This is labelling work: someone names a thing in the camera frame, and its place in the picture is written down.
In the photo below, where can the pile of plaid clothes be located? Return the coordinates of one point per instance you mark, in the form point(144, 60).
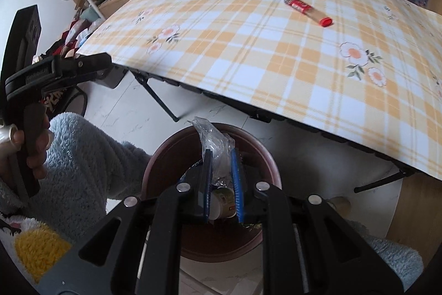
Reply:
point(74, 35)

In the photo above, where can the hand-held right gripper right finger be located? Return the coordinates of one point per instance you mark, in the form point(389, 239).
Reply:
point(236, 186)

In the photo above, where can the black table leg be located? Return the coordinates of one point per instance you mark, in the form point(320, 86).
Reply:
point(380, 181)
point(157, 98)

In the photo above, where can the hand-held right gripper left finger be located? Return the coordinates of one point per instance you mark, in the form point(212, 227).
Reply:
point(207, 186)

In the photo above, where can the clear plastic wrapper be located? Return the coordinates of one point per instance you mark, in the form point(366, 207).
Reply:
point(212, 139)

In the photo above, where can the brown trash bin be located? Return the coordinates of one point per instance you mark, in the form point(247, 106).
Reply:
point(165, 156)

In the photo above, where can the red glue stick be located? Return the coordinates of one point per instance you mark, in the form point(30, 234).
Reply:
point(305, 10)

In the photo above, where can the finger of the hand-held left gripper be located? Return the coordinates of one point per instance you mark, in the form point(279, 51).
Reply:
point(88, 65)

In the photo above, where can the paper cup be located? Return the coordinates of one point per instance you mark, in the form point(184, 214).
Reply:
point(222, 201)

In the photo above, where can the person's fuzzy clothing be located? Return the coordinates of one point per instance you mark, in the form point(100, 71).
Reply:
point(34, 246)

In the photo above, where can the person's left hand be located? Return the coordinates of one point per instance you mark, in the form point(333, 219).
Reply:
point(39, 146)

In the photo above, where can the plaid floral tablecloth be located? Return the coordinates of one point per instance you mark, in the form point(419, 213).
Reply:
point(276, 73)

